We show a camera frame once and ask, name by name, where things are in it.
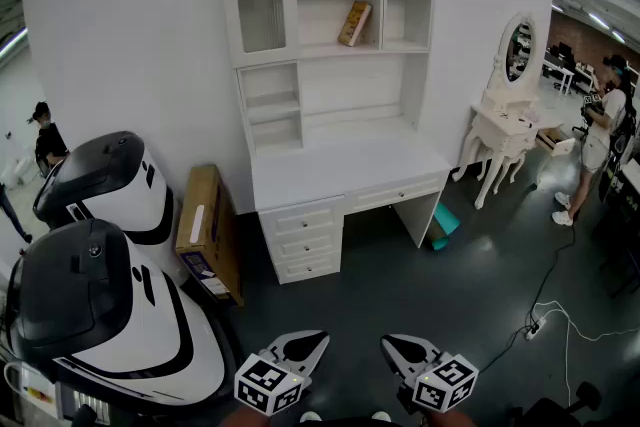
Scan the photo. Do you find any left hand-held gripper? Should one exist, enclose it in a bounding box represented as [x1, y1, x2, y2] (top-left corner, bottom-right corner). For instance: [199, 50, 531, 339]
[233, 329, 331, 417]

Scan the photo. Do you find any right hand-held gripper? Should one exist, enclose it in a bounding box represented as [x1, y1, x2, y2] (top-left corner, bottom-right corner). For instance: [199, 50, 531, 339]
[380, 333, 480, 415]

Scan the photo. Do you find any yellow book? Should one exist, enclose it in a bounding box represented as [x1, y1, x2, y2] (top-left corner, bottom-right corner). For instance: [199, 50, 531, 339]
[338, 0, 374, 48]

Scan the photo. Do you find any person's left forearm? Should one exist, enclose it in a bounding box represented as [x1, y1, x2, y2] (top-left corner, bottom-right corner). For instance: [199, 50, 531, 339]
[234, 407, 274, 427]

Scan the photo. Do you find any person's right forearm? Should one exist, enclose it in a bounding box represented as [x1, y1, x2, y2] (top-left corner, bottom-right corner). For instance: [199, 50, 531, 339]
[428, 409, 479, 427]

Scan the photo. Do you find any teal box under desk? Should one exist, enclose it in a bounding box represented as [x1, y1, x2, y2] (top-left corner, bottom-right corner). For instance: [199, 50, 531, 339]
[422, 202, 462, 252]

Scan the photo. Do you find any white desk with hutch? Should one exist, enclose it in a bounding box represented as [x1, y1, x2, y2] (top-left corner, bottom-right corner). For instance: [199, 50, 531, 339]
[216, 0, 451, 286]

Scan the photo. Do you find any brown cardboard box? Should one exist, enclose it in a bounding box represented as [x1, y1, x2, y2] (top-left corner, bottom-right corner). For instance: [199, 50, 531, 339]
[174, 164, 245, 308]

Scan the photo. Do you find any white and black robot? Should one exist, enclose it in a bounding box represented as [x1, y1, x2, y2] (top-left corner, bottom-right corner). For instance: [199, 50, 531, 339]
[32, 130, 176, 246]
[4, 218, 236, 416]

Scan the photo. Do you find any white dressing table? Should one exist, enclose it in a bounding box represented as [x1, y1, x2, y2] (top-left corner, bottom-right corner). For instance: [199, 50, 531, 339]
[452, 89, 566, 211]

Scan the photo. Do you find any wooden drawer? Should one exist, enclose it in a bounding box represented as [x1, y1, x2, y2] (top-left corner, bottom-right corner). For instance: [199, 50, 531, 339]
[535, 127, 577, 159]

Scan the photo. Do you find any white office table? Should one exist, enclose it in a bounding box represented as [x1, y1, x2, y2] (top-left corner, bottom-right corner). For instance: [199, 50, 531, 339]
[542, 59, 576, 96]

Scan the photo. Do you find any oval white-framed mirror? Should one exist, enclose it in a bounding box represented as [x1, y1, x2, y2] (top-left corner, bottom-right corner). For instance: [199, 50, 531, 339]
[487, 12, 544, 111]

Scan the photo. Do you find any white cable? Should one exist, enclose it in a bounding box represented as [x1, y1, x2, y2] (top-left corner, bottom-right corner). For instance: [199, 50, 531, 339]
[529, 299, 640, 409]

